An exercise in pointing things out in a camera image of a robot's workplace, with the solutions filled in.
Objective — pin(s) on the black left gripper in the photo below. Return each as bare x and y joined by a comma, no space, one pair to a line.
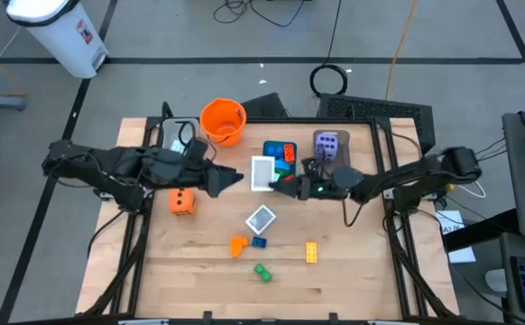
177,169

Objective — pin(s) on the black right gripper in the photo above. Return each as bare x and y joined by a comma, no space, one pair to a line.
321,188

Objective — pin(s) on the small orange studded brick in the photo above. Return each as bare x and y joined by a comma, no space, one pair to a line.
289,153

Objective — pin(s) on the purple foam die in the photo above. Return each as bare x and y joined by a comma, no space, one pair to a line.
326,147

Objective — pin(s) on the blue-printed card box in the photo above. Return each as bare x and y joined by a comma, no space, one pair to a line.
177,146

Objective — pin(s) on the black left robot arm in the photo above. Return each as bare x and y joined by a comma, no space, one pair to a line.
86,162

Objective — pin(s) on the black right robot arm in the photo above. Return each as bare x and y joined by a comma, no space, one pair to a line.
425,173

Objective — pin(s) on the orange foam die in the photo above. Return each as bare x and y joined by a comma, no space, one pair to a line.
188,203

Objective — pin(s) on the teal plastic bin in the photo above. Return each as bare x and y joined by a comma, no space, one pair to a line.
269,145

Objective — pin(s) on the orange plastic bucket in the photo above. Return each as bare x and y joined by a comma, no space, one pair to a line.
222,119

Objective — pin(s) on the small dark blue brick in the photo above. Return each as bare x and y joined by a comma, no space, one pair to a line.
259,242

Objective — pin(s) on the dark translucent plastic bin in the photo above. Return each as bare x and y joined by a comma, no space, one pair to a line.
343,153

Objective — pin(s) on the yellow flat studded brick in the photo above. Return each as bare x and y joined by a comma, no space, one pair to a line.
311,253

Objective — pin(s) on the orange angled toy block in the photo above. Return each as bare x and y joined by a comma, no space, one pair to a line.
236,248

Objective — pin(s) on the clear grey plastic bin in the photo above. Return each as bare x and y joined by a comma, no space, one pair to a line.
172,128

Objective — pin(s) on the black wedge-shaped box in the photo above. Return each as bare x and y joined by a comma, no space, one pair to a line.
267,107

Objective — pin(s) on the green two-stud toy block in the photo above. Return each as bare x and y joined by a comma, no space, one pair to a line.
263,273

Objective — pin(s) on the black table clamp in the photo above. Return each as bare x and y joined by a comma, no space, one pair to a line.
207,316
334,317

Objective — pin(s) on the yellow plug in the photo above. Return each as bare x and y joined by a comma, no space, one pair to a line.
448,186

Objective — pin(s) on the silver bar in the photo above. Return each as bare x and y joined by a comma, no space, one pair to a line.
393,322
143,322

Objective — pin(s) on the white paper sheet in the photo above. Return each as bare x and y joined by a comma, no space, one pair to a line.
463,255
449,221

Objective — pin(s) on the black floor beam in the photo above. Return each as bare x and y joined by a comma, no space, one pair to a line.
483,230

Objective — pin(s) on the white pedal trash bin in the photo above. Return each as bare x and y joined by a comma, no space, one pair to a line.
59,36

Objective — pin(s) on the white computer mouse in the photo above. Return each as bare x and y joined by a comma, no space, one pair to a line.
496,281

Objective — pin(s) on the grey desk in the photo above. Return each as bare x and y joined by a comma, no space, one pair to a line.
515,246

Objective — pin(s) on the grey stand base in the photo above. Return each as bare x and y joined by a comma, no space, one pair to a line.
1,101

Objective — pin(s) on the black aluminium table frame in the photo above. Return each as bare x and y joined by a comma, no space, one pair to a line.
303,121

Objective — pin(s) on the silver mounting bracket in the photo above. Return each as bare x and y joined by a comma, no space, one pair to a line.
385,194

